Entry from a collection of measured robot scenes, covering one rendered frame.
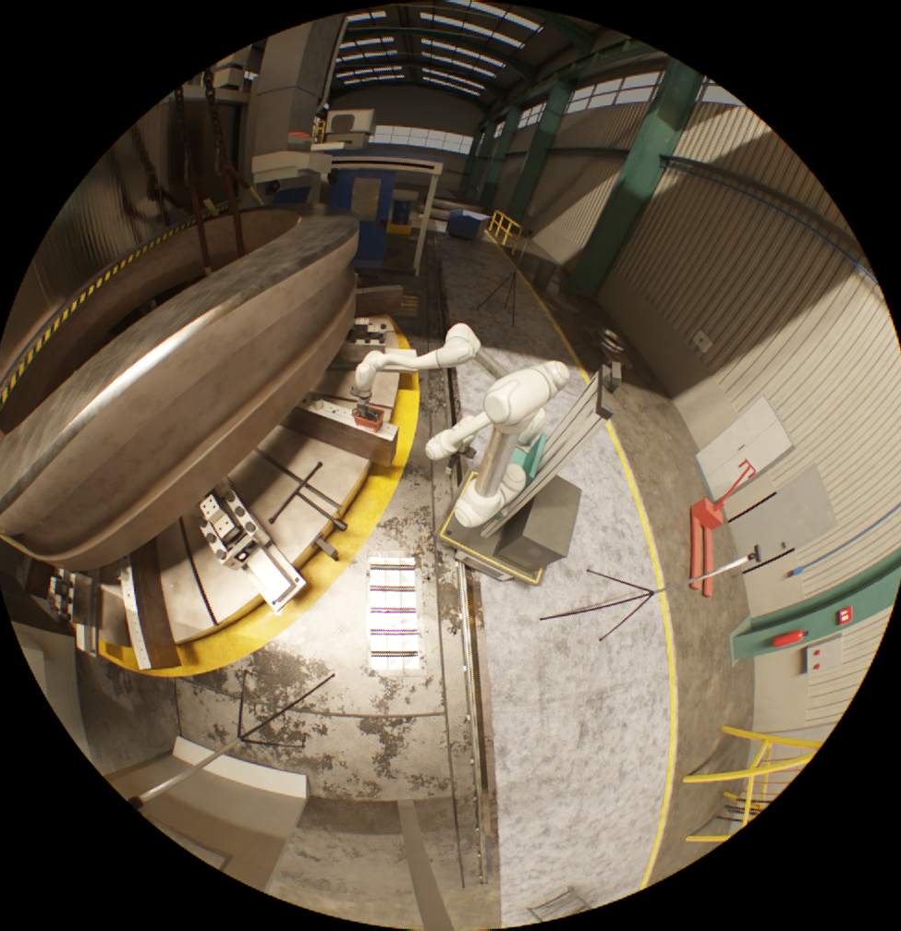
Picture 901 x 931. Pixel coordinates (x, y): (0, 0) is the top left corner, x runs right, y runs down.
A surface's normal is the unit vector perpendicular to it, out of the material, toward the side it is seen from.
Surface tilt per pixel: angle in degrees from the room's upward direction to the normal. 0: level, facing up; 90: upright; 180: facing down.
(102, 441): 90
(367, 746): 0
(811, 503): 90
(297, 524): 0
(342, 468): 0
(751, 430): 90
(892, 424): 90
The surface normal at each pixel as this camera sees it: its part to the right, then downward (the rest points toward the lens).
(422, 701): 0.22, -0.51
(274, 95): 0.07, 0.86
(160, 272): 0.62, 0.73
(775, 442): -0.97, -0.06
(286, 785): 0.14, -0.92
